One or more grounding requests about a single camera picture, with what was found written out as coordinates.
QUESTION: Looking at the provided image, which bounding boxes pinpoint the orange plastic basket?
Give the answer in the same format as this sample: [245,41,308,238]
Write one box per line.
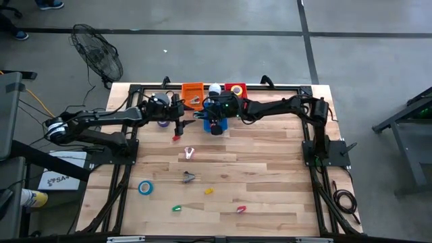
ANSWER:
[181,82,205,111]

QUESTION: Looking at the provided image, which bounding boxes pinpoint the white printed box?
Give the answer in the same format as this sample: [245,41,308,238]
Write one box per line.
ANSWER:
[37,151,88,192]

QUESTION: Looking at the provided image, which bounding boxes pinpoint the black crossbeam with silver brackets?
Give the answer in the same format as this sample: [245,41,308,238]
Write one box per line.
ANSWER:
[0,232,432,243]

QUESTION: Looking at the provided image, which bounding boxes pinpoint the black aluminium table frame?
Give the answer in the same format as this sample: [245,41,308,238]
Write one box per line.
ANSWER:
[76,74,364,237]

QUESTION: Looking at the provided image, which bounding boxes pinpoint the blue tape roll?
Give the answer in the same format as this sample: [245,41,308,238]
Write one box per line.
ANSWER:
[137,180,154,196]

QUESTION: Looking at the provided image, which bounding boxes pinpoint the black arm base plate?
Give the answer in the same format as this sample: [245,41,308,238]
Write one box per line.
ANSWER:
[302,140,352,167]
[84,140,139,166]

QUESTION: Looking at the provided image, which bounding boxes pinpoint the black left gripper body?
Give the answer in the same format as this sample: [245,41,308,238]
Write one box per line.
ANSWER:
[144,91,185,136]

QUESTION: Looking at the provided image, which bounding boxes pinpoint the grey equipment case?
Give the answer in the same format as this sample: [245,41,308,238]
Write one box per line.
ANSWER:
[0,72,24,159]
[0,157,26,239]

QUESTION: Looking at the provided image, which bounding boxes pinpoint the yellow extension cable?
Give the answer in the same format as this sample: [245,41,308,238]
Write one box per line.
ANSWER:
[23,86,57,119]

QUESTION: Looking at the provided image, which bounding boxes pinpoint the black diagonal bar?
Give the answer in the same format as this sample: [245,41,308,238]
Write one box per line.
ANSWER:
[11,140,92,182]

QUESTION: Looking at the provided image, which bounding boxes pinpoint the red plastic basket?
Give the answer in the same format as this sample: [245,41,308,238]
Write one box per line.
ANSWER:
[224,82,248,101]

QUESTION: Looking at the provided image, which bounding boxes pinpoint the black floor fan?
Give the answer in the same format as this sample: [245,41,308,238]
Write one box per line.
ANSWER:
[69,22,124,89]

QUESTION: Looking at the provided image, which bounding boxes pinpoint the dark metal cart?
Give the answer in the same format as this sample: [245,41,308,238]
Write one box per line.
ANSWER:
[371,86,432,196]

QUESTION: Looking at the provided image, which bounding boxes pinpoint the blue plastic basket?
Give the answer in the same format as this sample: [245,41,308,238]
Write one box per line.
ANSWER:
[202,101,229,133]

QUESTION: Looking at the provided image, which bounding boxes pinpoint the black chair base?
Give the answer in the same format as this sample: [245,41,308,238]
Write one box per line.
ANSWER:
[0,5,23,20]

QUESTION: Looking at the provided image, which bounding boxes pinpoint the white light bulb on base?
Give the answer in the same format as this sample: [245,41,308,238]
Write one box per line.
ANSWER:
[208,82,223,99]

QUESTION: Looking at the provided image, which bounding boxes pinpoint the yellow and white bottle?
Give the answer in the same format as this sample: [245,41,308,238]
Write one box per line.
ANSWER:
[20,188,49,209]

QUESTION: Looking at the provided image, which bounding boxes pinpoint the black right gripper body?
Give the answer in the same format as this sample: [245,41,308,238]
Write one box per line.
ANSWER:
[202,91,241,136]

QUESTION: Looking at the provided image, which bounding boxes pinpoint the coiled black cable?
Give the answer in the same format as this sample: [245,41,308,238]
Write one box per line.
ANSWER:
[331,180,361,225]

